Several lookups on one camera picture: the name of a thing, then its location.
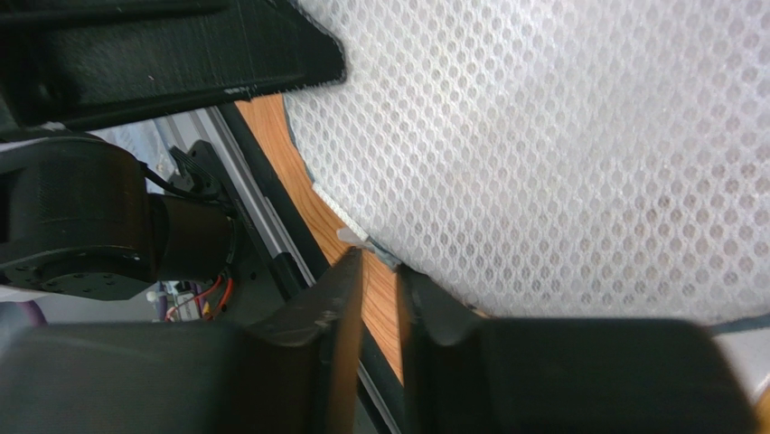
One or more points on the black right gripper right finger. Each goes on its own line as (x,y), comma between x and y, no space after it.
(465,373)

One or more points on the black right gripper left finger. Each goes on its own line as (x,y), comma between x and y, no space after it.
(293,372)

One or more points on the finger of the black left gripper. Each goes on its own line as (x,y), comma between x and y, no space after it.
(96,64)

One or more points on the white mesh laundry bag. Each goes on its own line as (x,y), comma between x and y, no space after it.
(553,158)

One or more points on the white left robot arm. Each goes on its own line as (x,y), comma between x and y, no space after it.
(50,225)

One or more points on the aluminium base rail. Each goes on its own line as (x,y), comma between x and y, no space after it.
(199,201)

